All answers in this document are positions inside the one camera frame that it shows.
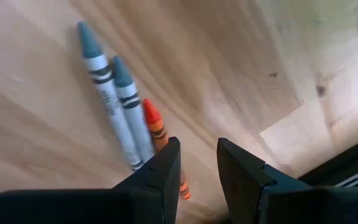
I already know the grey crayon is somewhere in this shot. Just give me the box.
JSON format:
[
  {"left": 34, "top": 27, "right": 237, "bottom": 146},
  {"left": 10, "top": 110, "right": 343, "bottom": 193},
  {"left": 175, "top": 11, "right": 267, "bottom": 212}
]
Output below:
[
  {"left": 77, "top": 21, "right": 145, "bottom": 172},
  {"left": 112, "top": 55, "right": 157, "bottom": 164}
]

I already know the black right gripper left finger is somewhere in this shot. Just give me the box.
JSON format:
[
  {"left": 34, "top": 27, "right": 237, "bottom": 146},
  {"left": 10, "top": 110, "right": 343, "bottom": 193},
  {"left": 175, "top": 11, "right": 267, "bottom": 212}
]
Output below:
[{"left": 0, "top": 136, "right": 182, "bottom": 224}]

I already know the orange crayon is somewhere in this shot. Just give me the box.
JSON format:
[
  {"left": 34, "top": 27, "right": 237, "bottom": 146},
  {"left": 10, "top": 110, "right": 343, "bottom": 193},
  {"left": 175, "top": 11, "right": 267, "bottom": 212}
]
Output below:
[{"left": 142, "top": 98, "right": 192, "bottom": 201}]

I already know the black metal table frame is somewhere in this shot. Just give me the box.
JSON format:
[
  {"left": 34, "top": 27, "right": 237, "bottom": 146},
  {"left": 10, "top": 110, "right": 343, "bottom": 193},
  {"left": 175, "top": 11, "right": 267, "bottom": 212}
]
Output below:
[{"left": 297, "top": 132, "right": 358, "bottom": 189}]

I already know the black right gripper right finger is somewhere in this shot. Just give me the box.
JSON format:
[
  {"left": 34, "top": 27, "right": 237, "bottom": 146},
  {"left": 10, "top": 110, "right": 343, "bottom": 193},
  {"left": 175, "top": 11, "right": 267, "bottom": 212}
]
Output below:
[{"left": 216, "top": 137, "right": 358, "bottom": 224}]

